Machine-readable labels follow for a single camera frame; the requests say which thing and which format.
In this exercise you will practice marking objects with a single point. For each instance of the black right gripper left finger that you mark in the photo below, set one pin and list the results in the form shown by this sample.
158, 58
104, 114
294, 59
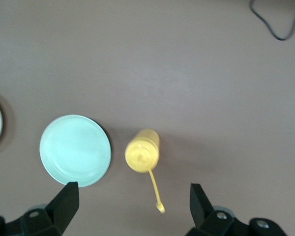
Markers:
51, 218

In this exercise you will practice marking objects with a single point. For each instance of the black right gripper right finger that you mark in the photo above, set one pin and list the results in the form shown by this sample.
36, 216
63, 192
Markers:
211, 223

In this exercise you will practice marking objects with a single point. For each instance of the yellow squeeze bottle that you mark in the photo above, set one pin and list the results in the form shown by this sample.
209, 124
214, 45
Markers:
142, 152

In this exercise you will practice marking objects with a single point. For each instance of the mint green plate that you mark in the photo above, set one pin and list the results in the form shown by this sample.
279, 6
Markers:
75, 150

